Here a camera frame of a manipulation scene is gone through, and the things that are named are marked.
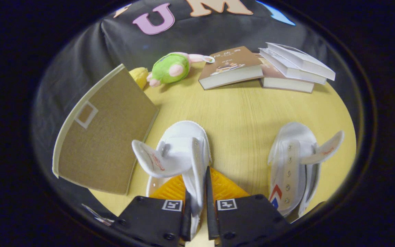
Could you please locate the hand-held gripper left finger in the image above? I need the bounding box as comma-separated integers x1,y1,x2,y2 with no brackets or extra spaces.
110,174,192,247

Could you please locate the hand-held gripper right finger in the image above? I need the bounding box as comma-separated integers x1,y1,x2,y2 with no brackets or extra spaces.
205,166,291,247

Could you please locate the beige fabric storage box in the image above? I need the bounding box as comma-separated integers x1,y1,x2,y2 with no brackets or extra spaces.
52,63,159,196

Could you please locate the white book with dark photo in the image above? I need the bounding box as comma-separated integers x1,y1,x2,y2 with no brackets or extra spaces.
265,42,336,82

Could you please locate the brown cover book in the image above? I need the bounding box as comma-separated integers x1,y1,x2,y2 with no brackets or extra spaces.
198,46,264,91

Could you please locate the yellow plush toy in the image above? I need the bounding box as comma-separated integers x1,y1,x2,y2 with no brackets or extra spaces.
129,67,149,90

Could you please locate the white patterned cover book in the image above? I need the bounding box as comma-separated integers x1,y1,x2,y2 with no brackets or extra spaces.
258,48,328,85

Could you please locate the white canvas shoe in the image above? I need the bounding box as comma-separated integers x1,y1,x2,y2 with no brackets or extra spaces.
131,120,213,241
267,121,345,217

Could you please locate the green pink plush toy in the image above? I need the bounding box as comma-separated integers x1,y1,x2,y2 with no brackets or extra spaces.
146,52,215,88

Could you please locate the brown book under white books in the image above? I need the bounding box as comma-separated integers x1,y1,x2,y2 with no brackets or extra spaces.
257,53,315,93

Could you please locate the black backdrop cloth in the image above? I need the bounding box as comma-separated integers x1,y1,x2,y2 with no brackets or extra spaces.
31,0,356,215

